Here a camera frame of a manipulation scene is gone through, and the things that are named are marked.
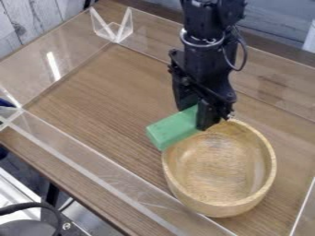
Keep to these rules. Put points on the black table leg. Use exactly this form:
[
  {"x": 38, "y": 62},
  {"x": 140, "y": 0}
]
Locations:
[{"x": 53, "y": 195}]

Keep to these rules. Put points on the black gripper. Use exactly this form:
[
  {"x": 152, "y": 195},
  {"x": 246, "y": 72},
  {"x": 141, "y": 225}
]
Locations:
[{"x": 201, "y": 68}]

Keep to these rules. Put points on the green rectangular block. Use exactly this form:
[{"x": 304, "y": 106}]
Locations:
[{"x": 173, "y": 129}]

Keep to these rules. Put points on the clear acrylic corner bracket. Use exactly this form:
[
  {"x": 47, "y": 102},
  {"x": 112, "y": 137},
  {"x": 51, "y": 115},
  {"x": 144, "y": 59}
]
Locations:
[{"x": 113, "y": 31}]

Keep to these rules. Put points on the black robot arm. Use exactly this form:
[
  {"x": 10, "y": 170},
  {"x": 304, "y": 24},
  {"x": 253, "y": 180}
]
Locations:
[{"x": 212, "y": 18}]

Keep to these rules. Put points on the brown wooden bowl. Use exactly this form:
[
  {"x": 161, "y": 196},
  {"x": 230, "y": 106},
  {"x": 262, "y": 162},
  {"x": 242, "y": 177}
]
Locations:
[{"x": 221, "y": 170}]

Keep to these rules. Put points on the clear acrylic front barrier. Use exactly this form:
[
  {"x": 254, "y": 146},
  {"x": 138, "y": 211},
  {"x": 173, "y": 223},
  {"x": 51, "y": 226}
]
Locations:
[{"x": 72, "y": 135}]

